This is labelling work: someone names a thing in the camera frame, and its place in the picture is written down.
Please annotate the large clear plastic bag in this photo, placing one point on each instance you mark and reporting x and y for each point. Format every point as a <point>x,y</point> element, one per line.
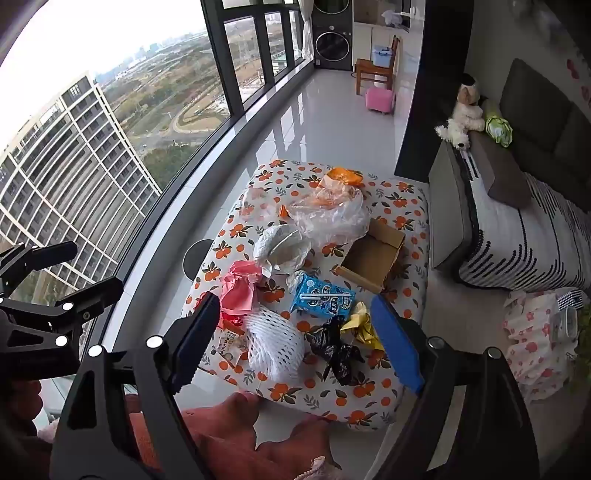
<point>328,217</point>

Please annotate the round trash bin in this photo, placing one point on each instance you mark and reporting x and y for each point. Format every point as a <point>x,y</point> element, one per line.
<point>196,258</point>

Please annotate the white cabinet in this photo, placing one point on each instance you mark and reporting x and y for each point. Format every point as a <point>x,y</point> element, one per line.
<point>369,41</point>

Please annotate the brown sofa cushion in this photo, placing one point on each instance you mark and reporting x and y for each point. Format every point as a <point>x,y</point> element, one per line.
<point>501,170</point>

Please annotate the wooden chair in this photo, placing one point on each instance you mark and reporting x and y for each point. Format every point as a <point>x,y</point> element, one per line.
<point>369,69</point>

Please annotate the small clear plastic wrap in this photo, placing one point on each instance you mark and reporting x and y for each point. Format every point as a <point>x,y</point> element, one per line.
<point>258,198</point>

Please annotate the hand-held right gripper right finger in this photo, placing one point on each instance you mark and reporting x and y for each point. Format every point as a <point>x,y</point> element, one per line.
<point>397,341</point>

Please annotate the orange plastic bag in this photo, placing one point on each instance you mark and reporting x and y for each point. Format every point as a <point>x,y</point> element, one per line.
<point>341,177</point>

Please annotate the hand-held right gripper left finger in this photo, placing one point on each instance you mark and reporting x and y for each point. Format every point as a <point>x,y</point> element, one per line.
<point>198,337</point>

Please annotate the white device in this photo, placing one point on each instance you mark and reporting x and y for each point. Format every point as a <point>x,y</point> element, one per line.
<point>564,323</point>

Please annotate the black washing machine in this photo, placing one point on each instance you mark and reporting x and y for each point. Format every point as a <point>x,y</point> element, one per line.
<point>332,41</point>

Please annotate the white foam fruit net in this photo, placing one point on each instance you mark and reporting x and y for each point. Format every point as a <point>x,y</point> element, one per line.
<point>272,346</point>

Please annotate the dark grey sofa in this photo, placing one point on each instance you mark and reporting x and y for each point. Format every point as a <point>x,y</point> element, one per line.
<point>554,124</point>

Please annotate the crumpled white paper bag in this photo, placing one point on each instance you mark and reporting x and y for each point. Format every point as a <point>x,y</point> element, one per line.
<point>281,244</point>

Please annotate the open cardboard box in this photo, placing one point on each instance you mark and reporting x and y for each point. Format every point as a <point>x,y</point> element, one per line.
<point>369,263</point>

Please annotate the floral pink cloth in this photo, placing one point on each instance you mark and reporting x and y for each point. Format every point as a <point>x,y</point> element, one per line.
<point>531,350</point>

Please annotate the white plastic bag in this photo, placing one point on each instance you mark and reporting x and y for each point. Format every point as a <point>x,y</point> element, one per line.
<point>392,18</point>

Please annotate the person's pink fleece pants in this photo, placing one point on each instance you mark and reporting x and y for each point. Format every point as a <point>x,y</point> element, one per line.
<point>231,434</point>

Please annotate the blue plastic box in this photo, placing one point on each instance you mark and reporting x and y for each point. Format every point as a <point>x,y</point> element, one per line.
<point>383,56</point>

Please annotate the high-rise building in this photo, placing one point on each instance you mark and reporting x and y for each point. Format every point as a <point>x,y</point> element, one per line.
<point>78,175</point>

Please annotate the pink small suitcase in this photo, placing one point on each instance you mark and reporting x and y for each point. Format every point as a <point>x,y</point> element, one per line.
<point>379,100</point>

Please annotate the crumpled white tissue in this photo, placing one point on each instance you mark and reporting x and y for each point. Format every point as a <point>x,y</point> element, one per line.
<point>295,280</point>

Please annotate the black window frame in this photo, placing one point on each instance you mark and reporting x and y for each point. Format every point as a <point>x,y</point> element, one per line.
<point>217,69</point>

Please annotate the plush dog toy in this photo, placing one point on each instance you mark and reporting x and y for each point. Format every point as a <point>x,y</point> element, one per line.
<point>466,110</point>

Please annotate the black plastic bag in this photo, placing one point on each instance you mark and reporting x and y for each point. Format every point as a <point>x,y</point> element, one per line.
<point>337,355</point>

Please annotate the red wrapper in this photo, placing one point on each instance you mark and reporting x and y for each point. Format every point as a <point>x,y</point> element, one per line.
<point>228,320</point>

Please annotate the striped white blanket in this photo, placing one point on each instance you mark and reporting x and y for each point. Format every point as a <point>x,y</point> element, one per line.
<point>531,244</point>

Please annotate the white curtain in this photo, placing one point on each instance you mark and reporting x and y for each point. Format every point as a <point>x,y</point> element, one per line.
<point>305,27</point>

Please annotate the orange white snack packet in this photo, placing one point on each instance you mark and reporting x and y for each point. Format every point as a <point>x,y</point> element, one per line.
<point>228,346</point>

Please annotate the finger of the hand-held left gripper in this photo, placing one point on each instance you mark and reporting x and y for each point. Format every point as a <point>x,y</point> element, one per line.
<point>41,256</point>
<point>87,300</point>

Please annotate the blue drink carton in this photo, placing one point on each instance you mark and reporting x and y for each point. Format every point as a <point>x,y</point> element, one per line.
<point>318,297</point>

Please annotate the pink plastic bag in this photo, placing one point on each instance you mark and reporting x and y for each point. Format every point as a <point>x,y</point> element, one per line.
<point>238,286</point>

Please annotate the yellow crumpled wrapper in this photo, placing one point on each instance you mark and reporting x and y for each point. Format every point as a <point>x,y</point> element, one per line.
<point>362,325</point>

